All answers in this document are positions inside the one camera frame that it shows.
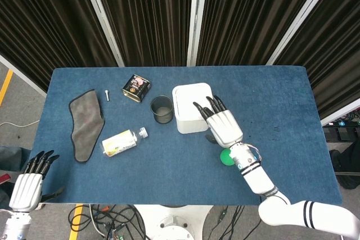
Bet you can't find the green ball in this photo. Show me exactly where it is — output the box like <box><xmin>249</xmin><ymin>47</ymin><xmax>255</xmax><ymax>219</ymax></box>
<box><xmin>219</xmin><ymin>148</ymin><xmax>236</xmax><ymax>167</ymax></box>

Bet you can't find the black mesh pen cup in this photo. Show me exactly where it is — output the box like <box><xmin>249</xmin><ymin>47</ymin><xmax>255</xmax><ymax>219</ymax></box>
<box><xmin>150</xmin><ymin>96</ymin><xmax>173</xmax><ymax>125</ymax></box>

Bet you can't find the yellow floor tape strip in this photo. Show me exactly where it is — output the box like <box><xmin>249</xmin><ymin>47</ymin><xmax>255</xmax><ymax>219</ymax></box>
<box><xmin>0</xmin><ymin>69</ymin><xmax>14</xmax><ymax>106</ymax></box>
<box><xmin>68</xmin><ymin>204</ymin><xmax>84</xmax><ymax>240</ymax></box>

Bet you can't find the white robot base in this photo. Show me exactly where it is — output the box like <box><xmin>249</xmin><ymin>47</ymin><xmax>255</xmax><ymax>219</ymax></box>
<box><xmin>133</xmin><ymin>204</ymin><xmax>213</xmax><ymax>240</ymax></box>

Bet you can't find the black and gold tin can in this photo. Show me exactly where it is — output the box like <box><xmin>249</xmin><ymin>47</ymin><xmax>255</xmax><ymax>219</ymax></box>
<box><xmin>121</xmin><ymin>74</ymin><xmax>152</xmax><ymax>102</ymax></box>

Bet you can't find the white frame rail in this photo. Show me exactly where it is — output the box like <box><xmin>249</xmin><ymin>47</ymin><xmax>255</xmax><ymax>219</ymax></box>
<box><xmin>0</xmin><ymin>54</ymin><xmax>47</xmax><ymax>98</ymax></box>
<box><xmin>320</xmin><ymin>104</ymin><xmax>360</xmax><ymax>126</ymax></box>

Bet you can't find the black power strip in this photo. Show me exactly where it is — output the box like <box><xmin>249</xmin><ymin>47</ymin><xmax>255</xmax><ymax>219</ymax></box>
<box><xmin>322</xmin><ymin>119</ymin><xmax>360</xmax><ymax>143</ymax></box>

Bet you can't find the clear plastic bottle floral label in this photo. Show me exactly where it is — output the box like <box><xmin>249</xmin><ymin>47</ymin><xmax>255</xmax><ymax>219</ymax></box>
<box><xmin>101</xmin><ymin>127</ymin><xmax>149</xmax><ymax>157</ymax></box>

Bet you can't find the white black-fingered left robot hand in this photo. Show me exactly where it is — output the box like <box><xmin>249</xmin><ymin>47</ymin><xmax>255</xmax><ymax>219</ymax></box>
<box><xmin>8</xmin><ymin>150</ymin><xmax>66</xmax><ymax>212</ymax></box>

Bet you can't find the white black-fingered right robot hand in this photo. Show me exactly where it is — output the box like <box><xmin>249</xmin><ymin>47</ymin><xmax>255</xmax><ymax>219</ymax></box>
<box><xmin>192</xmin><ymin>96</ymin><xmax>244</xmax><ymax>148</ymax></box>

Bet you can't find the dark brown curtain panel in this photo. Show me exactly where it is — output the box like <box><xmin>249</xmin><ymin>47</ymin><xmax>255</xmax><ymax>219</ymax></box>
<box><xmin>272</xmin><ymin>0</ymin><xmax>360</xmax><ymax>120</ymax></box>
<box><xmin>0</xmin><ymin>0</ymin><xmax>119</xmax><ymax>92</ymax></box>
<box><xmin>196</xmin><ymin>0</ymin><xmax>330</xmax><ymax>66</ymax></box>
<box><xmin>89</xmin><ymin>0</ymin><xmax>195</xmax><ymax>68</ymax></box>

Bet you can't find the white floor cable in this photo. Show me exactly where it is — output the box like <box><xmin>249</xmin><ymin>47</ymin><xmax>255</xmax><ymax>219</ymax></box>
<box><xmin>0</xmin><ymin>120</ymin><xmax>41</xmax><ymax>129</ymax></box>

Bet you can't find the white plastic trash bin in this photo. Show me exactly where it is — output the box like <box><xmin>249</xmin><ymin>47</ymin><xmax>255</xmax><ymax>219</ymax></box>
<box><xmin>172</xmin><ymin>82</ymin><xmax>214</xmax><ymax>134</ymax></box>

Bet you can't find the grey microfibre cloth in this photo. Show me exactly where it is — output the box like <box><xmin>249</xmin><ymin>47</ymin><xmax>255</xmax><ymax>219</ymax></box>
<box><xmin>69</xmin><ymin>89</ymin><xmax>105</xmax><ymax>164</ymax></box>

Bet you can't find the blue carpet table cover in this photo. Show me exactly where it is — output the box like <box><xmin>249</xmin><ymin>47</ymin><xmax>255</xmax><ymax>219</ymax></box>
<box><xmin>30</xmin><ymin>66</ymin><xmax>344</xmax><ymax>206</ymax></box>

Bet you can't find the black floor cable bundle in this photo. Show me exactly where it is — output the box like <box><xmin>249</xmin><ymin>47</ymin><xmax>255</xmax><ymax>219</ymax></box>
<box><xmin>213</xmin><ymin>205</ymin><xmax>261</xmax><ymax>240</ymax></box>
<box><xmin>70</xmin><ymin>204</ymin><xmax>147</xmax><ymax>240</ymax></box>

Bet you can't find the black shoe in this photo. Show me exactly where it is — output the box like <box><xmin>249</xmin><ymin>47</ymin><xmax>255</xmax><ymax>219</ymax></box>
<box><xmin>328</xmin><ymin>141</ymin><xmax>360</xmax><ymax>191</ymax></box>

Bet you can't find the white frame post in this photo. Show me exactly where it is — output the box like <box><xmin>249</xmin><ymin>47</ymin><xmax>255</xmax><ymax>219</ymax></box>
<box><xmin>78</xmin><ymin>0</ymin><xmax>125</xmax><ymax>67</ymax></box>
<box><xmin>186</xmin><ymin>0</ymin><xmax>210</xmax><ymax>67</ymax></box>
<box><xmin>265</xmin><ymin>0</ymin><xmax>343</xmax><ymax>66</ymax></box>

